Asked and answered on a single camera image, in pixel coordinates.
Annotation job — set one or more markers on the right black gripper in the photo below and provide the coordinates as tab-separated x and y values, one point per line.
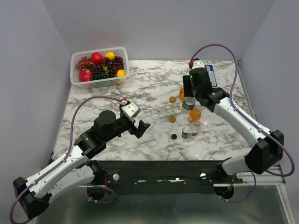
187	84

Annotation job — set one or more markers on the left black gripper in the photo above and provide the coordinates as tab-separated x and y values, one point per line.
138	132

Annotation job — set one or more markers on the orange juice bottle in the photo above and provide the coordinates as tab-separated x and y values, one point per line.
195	114
181	95

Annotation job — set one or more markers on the gold bottle cap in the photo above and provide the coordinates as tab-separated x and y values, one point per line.
172	99
172	119

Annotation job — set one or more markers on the small black bottle cap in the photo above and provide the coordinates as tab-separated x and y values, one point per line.
173	136

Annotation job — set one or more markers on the clear bottle black cap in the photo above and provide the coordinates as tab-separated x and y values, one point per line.
191	130

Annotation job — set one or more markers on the clear bottle green label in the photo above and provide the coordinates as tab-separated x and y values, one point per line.
189	103

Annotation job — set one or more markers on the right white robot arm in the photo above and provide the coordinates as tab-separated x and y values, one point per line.
266	146

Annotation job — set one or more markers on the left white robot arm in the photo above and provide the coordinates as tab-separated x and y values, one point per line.
30	192

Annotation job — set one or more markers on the blue white box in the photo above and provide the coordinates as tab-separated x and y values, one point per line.
211	74

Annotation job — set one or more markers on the yellow lemon front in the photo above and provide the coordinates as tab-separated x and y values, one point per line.
120	73

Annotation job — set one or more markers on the yellow lemon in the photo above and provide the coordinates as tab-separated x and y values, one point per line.
120	73
110	55

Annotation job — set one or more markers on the black grape bunch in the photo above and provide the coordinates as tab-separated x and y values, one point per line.
99	75

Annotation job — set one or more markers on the dark red grape bunch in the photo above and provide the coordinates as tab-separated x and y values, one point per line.
110	66

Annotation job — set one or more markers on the white plastic fruit basket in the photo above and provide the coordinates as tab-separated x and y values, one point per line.
120	51

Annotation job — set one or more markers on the pink dragon fruit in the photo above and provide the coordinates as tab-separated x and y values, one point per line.
85	75

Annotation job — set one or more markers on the yellow lemon back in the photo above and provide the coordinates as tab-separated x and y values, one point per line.
110	55

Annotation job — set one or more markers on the red apple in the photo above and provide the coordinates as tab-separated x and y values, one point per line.
96	57

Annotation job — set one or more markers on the red grape bunch left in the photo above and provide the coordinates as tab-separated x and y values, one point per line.
83	63

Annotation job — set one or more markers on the black aluminium base frame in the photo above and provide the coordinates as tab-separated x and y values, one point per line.
160	177

